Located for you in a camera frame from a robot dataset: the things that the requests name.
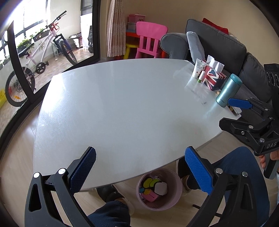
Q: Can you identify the grey zippered pouch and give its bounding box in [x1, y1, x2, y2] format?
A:
[154, 182, 168, 196]

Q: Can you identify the pink trash bin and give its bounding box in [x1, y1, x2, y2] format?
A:
[136, 168, 183, 211]

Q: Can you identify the person's right hand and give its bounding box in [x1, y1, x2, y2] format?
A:
[259, 150, 279, 168]

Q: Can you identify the teal metal thermos bottle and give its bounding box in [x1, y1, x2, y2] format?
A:
[216, 74, 243, 107]

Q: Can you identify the person's right leg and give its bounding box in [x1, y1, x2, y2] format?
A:
[176, 147, 270, 226]

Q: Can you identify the black shoe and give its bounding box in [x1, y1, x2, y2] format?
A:
[96, 184, 124, 203]

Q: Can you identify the Union Jack tissue box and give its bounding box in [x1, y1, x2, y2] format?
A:
[201, 55, 227, 91]

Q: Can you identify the small white green-capped tube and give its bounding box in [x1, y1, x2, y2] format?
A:
[198, 71, 206, 83]

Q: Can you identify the dark grey sofa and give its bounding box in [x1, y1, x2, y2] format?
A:
[160, 19, 272, 103]

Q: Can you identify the white cream tube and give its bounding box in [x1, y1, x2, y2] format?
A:
[192, 58, 207, 79]

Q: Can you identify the light grey pillow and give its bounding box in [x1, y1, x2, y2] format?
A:
[186, 31, 205, 63]

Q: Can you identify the red cushion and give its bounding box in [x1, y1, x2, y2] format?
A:
[202, 18, 229, 35]

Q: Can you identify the red kids table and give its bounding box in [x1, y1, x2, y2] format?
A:
[126, 31, 167, 58]

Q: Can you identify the pink kids chair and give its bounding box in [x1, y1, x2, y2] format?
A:
[135, 21, 168, 59]

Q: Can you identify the yellow kids stool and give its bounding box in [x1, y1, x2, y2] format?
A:
[123, 43, 139, 60]

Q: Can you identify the white bicycle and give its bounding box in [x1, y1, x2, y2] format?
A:
[5, 11, 78, 107]

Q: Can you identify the pink striped curtain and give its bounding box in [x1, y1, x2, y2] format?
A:
[106, 0, 126, 57]

